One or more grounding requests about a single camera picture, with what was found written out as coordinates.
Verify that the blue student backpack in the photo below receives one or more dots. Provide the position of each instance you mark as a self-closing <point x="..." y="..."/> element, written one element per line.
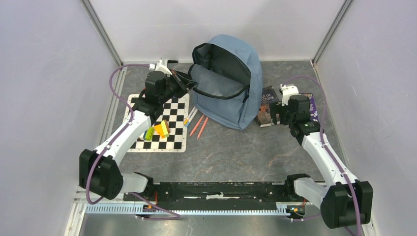
<point x="229" y="80"/>

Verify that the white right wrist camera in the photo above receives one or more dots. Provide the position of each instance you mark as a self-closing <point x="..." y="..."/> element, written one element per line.
<point x="287" y="91"/>

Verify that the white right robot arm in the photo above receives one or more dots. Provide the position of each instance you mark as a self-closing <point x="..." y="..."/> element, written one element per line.
<point x="344" y="200"/>

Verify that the blue tipped white marker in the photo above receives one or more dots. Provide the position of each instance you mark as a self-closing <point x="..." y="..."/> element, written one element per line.
<point x="191" y="118"/>

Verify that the orange yellow toy block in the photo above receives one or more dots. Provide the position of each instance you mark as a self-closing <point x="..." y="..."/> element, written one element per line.
<point x="163" y="129"/>

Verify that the orange pencil left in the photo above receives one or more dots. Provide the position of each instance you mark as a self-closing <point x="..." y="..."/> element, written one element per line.
<point x="196" y="125"/>

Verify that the orange pencil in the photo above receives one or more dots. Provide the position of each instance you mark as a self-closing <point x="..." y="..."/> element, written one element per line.
<point x="196" y="125"/>
<point x="202" y="128"/>

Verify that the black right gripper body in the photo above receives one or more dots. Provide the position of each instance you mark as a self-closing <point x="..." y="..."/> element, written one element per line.
<point x="285" y="117"/>

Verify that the orange pencil right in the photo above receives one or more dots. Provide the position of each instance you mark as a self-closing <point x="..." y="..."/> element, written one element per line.
<point x="202" y="128"/>

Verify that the dark tale of cities book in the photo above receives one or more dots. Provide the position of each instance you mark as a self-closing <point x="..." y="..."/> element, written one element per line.
<point x="269" y="96"/>

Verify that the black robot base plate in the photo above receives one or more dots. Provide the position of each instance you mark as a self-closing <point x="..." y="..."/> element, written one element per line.
<point x="220" y="195"/>

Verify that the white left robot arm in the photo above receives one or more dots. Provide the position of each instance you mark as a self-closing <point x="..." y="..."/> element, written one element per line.
<point x="99" y="172"/>

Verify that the black white chessboard mat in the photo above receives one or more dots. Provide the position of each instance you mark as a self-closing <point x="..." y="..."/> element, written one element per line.
<point x="176" y="110"/>

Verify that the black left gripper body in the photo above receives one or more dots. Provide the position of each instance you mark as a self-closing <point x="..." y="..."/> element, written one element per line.
<point x="174" y="87"/>

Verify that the yellow tipped white marker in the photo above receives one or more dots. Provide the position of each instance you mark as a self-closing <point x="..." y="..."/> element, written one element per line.
<point x="189" y="115"/>

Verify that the purple paperback book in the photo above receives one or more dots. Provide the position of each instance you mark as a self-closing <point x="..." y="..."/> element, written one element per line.
<point x="312" y="108"/>

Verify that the green toy block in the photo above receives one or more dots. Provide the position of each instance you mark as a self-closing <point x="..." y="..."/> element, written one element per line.
<point x="148" y="135"/>

